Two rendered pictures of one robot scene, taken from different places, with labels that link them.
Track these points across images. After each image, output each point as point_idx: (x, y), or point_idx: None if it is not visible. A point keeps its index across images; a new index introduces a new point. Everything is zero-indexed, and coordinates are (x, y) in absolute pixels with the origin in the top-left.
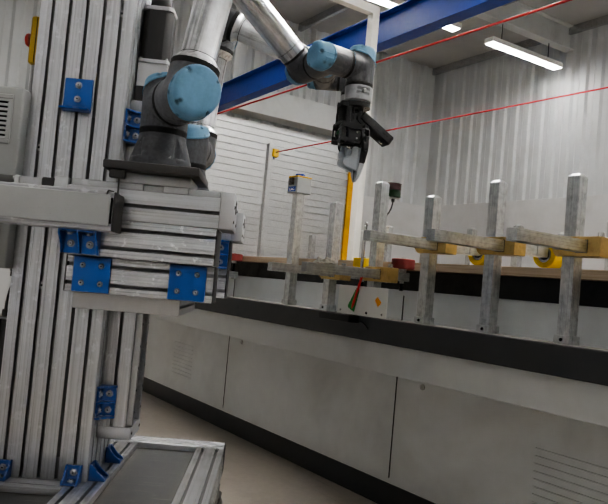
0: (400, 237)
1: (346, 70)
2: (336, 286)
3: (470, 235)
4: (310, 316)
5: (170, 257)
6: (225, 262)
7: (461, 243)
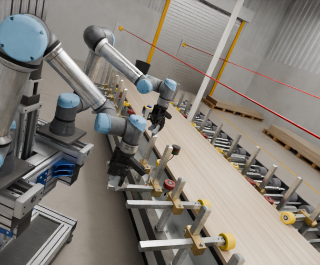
0: (148, 205)
1: (118, 135)
2: (155, 156)
3: (168, 245)
4: (130, 177)
5: None
6: (71, 172)
7: (160, 250)
